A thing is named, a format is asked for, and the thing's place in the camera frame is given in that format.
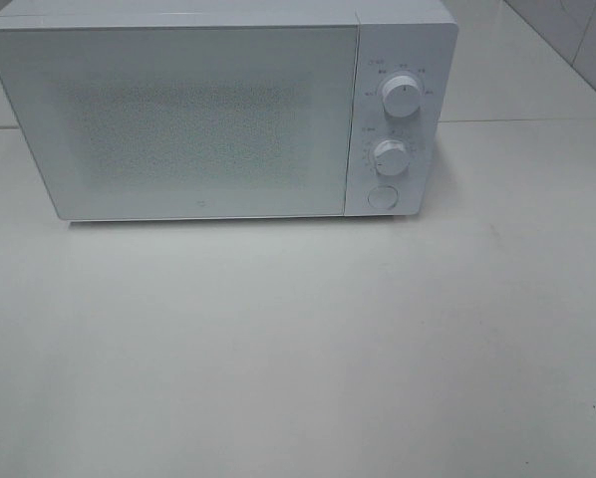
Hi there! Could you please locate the white microwave oven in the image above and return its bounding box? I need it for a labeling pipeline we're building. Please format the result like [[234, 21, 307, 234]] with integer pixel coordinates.
[[0, 1, 458, 220]]

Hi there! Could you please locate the white timer knob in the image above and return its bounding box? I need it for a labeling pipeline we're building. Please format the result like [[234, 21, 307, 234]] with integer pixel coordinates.
[[372, 139, 411, 176]]

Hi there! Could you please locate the upper white power knob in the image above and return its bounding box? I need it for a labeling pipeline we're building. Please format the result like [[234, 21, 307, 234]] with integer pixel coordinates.
[[379, 72, 423, 119]]

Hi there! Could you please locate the round door release button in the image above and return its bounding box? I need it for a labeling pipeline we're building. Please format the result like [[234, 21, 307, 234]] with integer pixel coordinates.
[[368, 185, 399, 210]]

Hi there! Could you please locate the white microwave door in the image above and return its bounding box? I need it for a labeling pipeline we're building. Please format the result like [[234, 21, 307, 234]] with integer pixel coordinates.
[[0, 26, 357, 221]]

